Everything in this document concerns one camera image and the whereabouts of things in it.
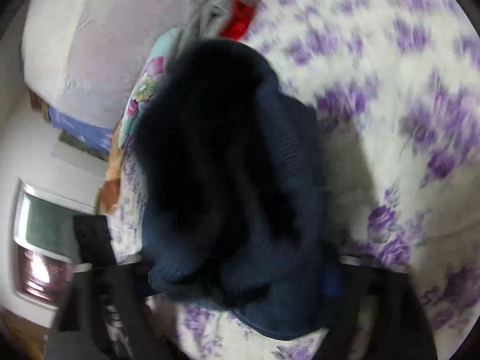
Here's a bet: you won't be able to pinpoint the orange brown pillow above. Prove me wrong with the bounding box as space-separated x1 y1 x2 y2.
96 121 124 215

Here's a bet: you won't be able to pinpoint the white lace curtain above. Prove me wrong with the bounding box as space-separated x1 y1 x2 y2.
22 0 191 128

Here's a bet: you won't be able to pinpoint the blue picture on wall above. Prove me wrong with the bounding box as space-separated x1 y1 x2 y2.
47 105 113 161

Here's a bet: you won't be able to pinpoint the folded grey garment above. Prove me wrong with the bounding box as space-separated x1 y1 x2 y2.
185 0 234 42

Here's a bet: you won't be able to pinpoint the folded red blue garment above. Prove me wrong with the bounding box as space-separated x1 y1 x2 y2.
219 0 259 41

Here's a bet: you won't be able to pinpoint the purple floral bed quilt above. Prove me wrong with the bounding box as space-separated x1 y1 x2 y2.
108 0 480 360

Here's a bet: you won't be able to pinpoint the white framed window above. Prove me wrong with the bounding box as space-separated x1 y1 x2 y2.
11 179 95 327

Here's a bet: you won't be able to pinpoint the blue denim jeans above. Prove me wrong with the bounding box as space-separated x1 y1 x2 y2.
133 40 343 340

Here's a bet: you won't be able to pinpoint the folded floral blanket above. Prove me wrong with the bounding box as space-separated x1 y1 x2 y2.
118 28 182 150

